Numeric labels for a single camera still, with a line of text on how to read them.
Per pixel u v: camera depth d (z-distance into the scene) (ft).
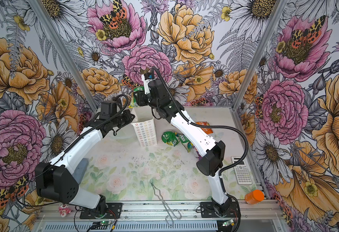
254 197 2.30
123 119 2.39
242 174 2.80
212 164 1.93
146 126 2.66
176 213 2.44
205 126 1.67
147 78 2.06
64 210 2.35
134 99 2.35
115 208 2.44
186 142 3.09
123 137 3.35
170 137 3.15
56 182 1.38
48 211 2.45
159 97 1.83
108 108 2.06
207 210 2.40
